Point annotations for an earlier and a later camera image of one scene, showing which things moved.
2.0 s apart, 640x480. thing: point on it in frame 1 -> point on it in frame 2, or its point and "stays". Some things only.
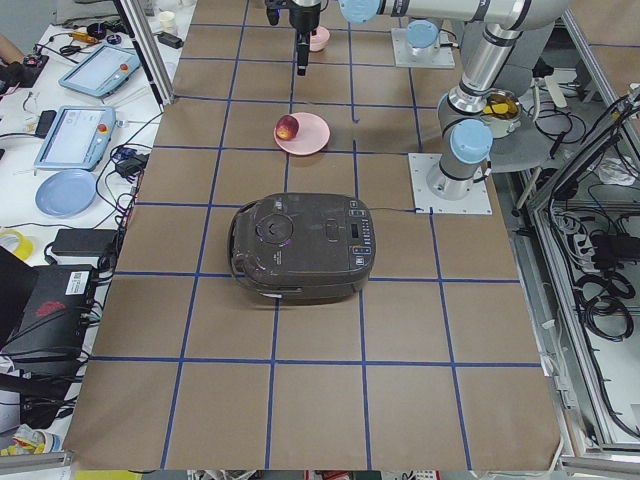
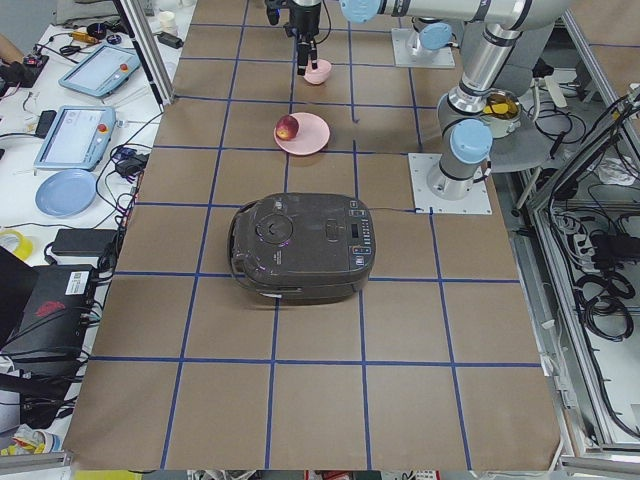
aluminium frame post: (150, 60) stays
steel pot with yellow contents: (502, 110) stays
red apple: (287, 127) stays
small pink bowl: (319, 38) -> (319, 75)
